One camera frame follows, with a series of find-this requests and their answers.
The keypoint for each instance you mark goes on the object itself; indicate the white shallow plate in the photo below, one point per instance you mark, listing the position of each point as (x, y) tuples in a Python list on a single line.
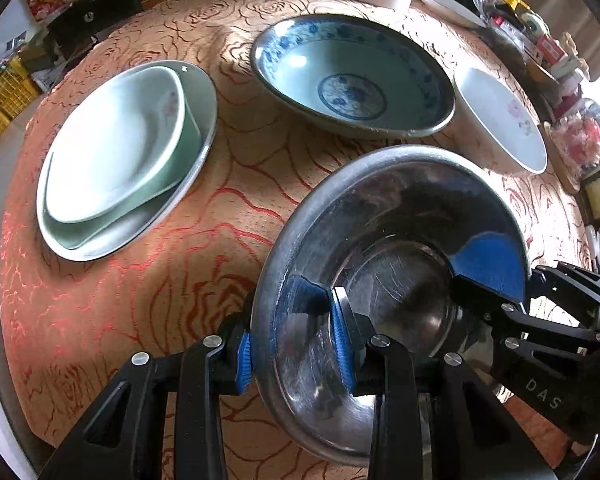
[(445, 2)]

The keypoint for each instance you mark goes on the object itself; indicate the white oval dish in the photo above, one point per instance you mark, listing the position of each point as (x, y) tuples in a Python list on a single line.
[(110, 160)]

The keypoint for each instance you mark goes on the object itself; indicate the large white round plate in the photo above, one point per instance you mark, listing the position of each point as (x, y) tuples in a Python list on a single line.
[(145, 225)]

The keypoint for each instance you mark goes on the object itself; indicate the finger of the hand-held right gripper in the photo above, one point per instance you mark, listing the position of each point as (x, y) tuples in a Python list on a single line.
[(490, 265), (580, 287)]

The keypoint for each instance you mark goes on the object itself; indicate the blue patterned ceramic bowl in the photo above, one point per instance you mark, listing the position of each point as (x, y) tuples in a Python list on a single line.
[(350, 60)]

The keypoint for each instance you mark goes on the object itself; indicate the green square plate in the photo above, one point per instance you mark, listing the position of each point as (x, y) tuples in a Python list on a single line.
[(185, 150)]

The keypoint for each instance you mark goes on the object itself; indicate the tape roll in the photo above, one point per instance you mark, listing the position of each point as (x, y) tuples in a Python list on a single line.
[(535, 22)]

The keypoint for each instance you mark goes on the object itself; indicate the yellow toy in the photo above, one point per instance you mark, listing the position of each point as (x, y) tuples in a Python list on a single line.
[(512, 0)]

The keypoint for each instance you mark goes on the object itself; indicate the large stainless steel bowl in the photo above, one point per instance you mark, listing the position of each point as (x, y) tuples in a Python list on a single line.
[(410, 220)]

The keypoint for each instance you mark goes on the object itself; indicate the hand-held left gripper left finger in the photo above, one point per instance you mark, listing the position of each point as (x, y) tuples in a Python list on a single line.
[(244, 365)]

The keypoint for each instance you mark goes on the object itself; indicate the white chair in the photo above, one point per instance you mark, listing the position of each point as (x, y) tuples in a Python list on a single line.
[(0, 410)]

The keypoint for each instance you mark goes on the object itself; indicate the black cabinet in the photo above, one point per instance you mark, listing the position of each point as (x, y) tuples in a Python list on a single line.
[(95, 15)]

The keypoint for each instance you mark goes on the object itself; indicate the small white floral bowl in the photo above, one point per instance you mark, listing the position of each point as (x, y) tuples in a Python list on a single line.
[(500, 125)]

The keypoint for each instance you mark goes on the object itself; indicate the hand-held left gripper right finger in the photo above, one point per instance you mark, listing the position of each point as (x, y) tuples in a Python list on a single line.
[(341, 345)]

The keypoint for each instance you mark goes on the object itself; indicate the glass jar of pink sweets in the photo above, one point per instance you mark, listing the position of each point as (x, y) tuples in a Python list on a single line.
[(590, 135)]

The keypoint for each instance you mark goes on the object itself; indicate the rose patterned tablecloth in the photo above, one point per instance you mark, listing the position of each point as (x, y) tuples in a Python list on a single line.
[(130, 310)]

